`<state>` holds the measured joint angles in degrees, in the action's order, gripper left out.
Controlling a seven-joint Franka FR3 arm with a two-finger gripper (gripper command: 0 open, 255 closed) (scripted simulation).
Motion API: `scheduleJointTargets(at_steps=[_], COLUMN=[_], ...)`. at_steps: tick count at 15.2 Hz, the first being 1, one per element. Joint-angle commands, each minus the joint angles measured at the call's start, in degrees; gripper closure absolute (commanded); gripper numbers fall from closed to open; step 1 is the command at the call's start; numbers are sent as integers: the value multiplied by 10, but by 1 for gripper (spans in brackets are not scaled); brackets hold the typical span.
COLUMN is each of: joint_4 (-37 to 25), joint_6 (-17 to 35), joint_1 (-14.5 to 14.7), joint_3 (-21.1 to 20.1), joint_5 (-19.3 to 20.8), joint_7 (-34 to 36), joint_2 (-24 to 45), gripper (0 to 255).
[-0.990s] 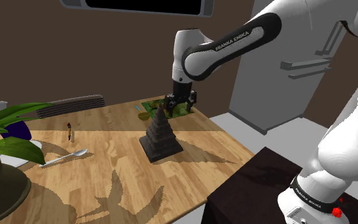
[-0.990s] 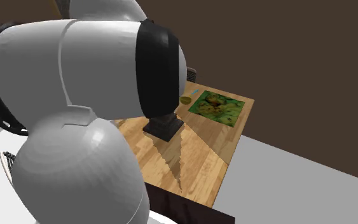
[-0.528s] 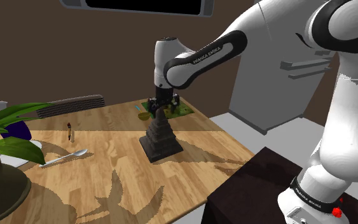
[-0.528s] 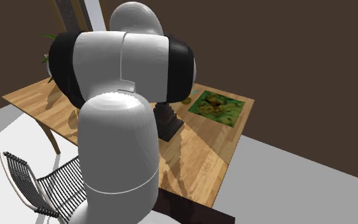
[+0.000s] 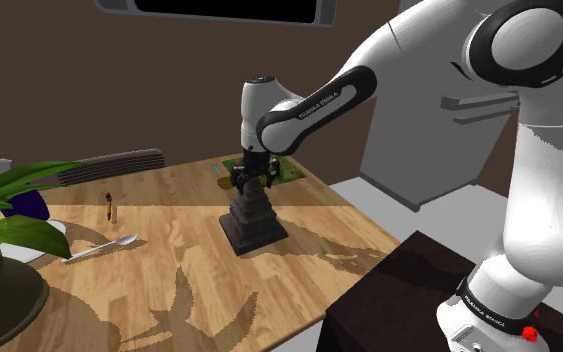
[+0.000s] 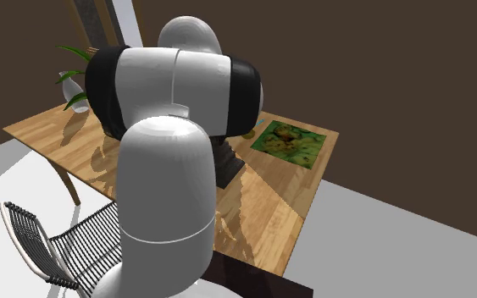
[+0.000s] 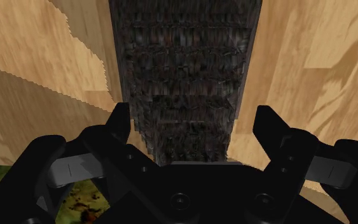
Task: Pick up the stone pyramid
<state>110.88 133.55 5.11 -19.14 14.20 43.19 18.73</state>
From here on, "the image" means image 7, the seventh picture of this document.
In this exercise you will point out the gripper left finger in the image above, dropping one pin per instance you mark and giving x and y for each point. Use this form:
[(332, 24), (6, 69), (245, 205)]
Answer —
[(102, 141)]

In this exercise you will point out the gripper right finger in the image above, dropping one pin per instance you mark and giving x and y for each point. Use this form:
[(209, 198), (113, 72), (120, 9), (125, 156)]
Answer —
[(285, 142)]

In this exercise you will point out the dark patterned robot stand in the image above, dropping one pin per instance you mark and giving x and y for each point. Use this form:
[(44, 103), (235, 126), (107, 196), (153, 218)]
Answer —
[(185, 77)]

